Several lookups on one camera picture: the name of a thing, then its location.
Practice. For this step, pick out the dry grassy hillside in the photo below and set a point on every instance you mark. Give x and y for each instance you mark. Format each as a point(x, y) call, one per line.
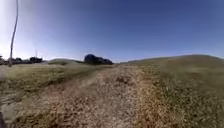
point(186, 86)

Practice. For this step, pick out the distant row of trees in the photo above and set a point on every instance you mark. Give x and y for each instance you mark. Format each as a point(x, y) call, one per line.
point(35, 60)

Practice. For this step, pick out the dark bushy tree clump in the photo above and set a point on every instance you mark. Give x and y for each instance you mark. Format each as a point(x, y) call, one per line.
point(95, 60)

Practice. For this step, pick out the thin leaning pole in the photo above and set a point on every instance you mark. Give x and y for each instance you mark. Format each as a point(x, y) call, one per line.
point(13, 36)

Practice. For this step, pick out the brown dirt path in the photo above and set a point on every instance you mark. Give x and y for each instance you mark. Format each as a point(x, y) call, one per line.
point(95, 100)

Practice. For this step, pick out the dry grass field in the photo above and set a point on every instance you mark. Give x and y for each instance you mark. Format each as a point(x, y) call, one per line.
point(36, 78)

